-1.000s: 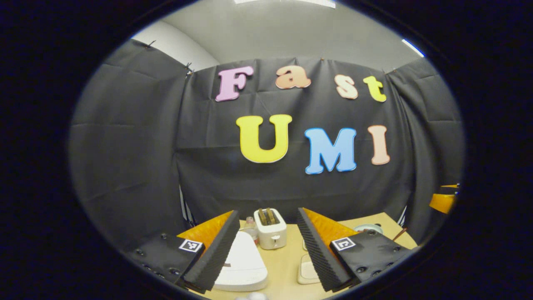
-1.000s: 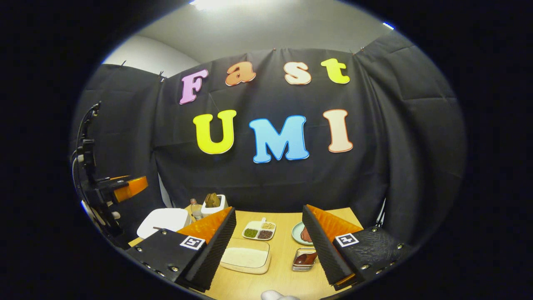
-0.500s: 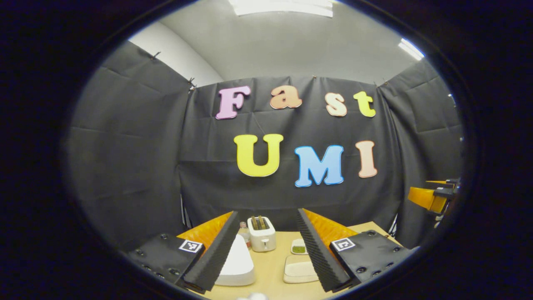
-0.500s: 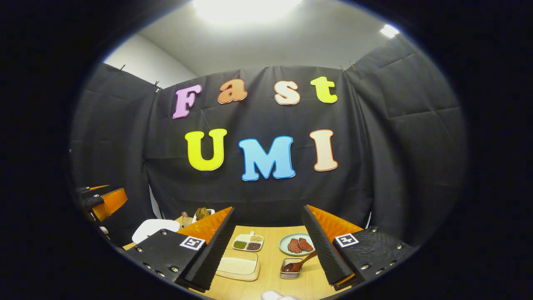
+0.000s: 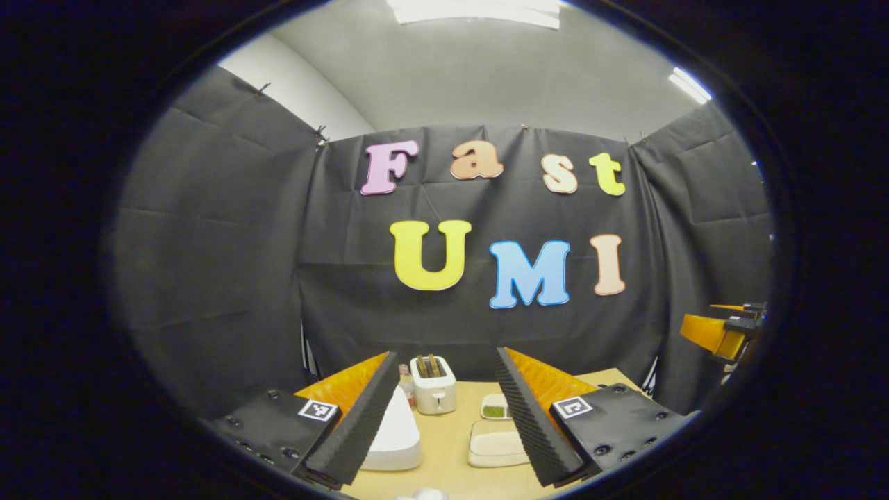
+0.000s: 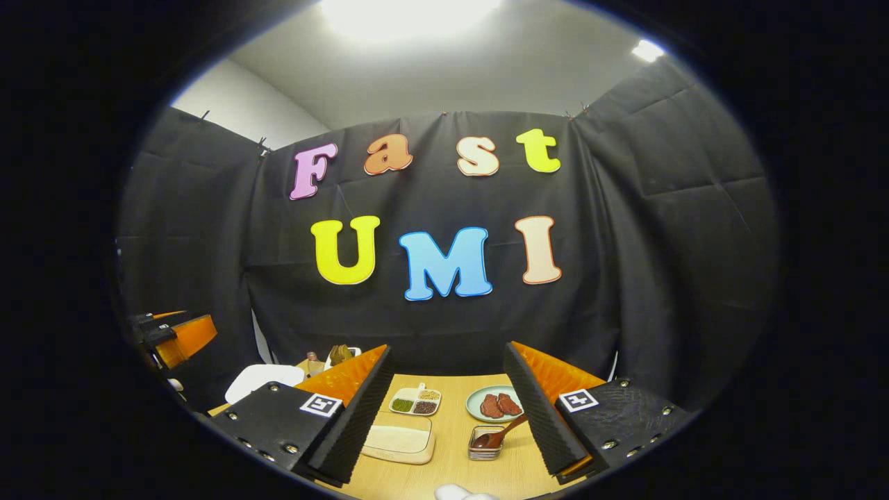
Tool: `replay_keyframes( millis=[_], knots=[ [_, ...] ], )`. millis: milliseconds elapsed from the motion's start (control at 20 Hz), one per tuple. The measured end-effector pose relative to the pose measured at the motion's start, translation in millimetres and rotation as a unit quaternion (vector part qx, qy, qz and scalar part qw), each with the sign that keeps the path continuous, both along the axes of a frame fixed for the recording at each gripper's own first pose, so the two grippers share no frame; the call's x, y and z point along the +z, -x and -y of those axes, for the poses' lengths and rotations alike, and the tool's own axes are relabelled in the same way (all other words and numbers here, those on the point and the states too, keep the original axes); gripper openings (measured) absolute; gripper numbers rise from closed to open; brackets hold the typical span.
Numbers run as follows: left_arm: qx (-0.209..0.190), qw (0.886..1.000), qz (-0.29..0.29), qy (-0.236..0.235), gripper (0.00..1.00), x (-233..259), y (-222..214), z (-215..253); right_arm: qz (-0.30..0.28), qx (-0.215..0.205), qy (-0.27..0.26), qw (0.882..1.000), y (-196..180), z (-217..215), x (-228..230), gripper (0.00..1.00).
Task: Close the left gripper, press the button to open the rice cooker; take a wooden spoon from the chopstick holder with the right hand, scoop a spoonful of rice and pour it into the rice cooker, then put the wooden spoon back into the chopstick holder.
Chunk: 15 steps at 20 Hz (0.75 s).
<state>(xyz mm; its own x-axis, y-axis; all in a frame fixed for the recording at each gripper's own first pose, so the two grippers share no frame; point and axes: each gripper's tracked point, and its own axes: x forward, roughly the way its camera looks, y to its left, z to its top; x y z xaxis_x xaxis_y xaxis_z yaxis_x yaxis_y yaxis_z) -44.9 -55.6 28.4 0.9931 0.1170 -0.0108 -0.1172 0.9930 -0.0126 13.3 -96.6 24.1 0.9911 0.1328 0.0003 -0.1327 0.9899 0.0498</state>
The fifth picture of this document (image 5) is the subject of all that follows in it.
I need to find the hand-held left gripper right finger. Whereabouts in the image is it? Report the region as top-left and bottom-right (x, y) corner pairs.
(495, 346), (695, 487)

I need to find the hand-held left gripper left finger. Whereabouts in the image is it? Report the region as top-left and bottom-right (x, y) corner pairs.
(205, 351), (401, 490)

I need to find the white toaster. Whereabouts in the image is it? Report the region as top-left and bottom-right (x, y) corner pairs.
(410, 354), (458, 415)

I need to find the white divided grain dish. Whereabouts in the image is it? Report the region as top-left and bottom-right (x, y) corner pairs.
(481, 394), (515, 421)

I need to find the small ceiling light panel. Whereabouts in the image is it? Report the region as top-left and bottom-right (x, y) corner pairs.
(668, 67), (713, 105)

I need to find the clear container of rice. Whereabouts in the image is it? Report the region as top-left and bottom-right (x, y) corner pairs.
(467, 420), (532, 468)

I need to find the black backdrop cloth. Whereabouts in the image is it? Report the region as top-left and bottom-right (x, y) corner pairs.
(104, 66), (775, 417)

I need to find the white rice cooker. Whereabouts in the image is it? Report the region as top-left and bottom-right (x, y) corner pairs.
(361, 385), (423, 472)

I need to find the large ceiling light panel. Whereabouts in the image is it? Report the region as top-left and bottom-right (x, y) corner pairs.
(387, 0), (562, 30)

